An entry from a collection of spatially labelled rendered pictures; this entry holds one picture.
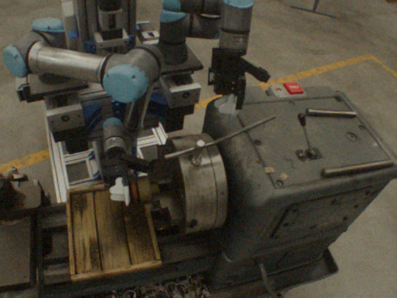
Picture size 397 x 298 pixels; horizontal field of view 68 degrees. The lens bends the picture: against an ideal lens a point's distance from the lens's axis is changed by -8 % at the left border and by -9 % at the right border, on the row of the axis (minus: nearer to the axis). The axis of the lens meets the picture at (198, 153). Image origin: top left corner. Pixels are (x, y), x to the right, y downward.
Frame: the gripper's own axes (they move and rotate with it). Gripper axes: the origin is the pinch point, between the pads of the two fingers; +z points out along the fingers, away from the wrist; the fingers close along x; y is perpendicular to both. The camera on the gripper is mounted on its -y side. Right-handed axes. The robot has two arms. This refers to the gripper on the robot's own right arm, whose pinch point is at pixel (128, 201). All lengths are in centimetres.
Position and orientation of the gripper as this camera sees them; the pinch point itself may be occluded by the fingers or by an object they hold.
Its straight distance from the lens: 100.6
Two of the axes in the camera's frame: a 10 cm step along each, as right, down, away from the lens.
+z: 2.6, 7.4, -6.2
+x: 1.2, -6.6, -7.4
